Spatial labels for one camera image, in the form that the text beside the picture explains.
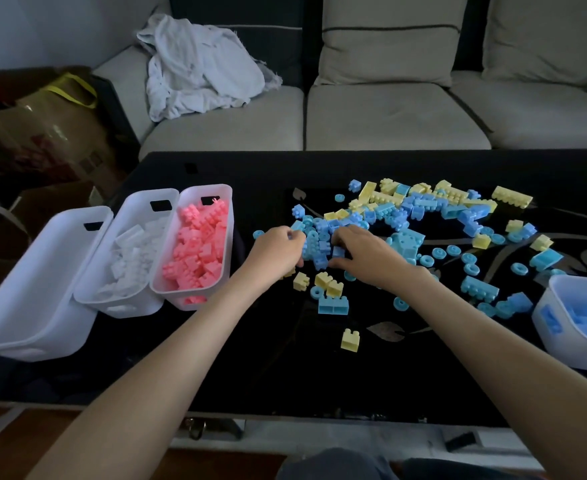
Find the person's leg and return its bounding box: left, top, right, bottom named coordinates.
left=401, top=457, right=540, bottom=480
left=275, top=447, right=400, bottom=480

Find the pile of white blocks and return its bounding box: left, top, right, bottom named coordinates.
left=95, top=217, right=170, bottom=301

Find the dark back cushion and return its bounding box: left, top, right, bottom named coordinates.
left=168, top=0, right=306, bottom=89

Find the black glass coffee table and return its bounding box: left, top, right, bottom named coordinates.
left=0, top=149, right=587, bottom=471

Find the beige back cushion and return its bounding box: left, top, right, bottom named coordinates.
left=482, top=0, right=587, bottom=91
left=313, top=0, right=470, bottom=89

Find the person's left forearm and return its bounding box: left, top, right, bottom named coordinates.
left=25, top=274, right=269, bottom=480

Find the grey sofa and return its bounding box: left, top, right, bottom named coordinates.
left=93, top=0, right=587, bottom=161

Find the glossy brown shopping bag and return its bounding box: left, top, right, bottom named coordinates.
left=0, top=66, right=140, bottom=197

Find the yellow bag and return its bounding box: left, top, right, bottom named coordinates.
left=19, top=72, right=99, bottom=111

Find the brown paper bag white handle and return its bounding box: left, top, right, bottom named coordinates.
left=0, top=180, right=108, bottom=261

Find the pile of colorful blocks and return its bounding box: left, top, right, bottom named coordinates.
left=252, top=177, right=566, bottom=353

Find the person's left hand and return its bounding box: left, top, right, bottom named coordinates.
left=239, top=225, right=308, bottom=297

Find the person's right leg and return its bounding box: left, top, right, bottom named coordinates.
left=401, top=457, right=540, bottom=480

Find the person's right forearm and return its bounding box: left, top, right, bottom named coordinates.
left=398, top=272, right=587, bottom=480

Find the person's left leg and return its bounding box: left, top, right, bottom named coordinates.
left=275, top=447, right=400, bottom=480

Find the person's right hand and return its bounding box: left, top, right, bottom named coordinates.
left=329, top=224, right=433, bottom=297

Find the crumpled white cloth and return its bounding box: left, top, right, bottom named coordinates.
left=137, top=13, right=284, bottom=123

